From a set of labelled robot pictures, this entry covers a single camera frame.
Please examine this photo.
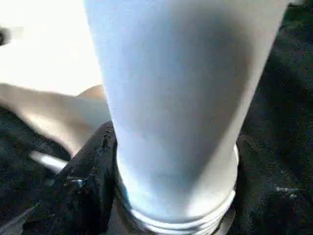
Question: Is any white plastic table leg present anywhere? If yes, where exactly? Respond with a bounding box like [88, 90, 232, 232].
[82, 0, 290, 235]

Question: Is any white plastic table top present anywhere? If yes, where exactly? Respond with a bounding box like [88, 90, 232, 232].
[0, 0, 114, 158]

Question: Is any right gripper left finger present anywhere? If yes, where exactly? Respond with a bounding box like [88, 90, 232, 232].
[20, 121, 119, 235]

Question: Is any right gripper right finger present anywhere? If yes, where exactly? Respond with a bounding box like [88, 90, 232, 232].
[229, 146, 313, 235]

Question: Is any glossy black mat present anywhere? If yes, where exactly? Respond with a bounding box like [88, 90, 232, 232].
[0, 0, 313, 235]

